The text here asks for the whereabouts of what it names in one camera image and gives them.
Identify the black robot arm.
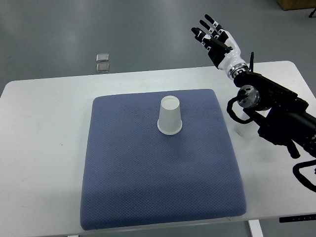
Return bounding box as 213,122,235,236
227,63,316,158

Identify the lower metal floor plate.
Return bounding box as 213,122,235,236
96,63,110,73

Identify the white paper cup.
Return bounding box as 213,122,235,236
157,95,182,135
235,121,259,138

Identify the white paper cup on cushion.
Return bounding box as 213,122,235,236
157,95,182,135

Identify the upper metal floor plate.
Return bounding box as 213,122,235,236
96,53,109,62

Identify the black tripod leg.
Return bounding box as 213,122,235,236
309,8,316,18

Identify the metal floor plate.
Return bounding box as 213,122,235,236
96,53,109,62
96,63,110,73

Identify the blue textured cushion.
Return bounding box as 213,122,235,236
80,89,246,230

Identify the brown cardboard box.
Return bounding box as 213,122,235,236
276,0,316,11

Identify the black table control panel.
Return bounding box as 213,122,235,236
279,214,316,223

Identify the white table leg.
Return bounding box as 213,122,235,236
248,220,263,237

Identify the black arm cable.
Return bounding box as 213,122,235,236
292,159,316,192

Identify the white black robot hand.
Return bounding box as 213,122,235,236
191,14,248,80

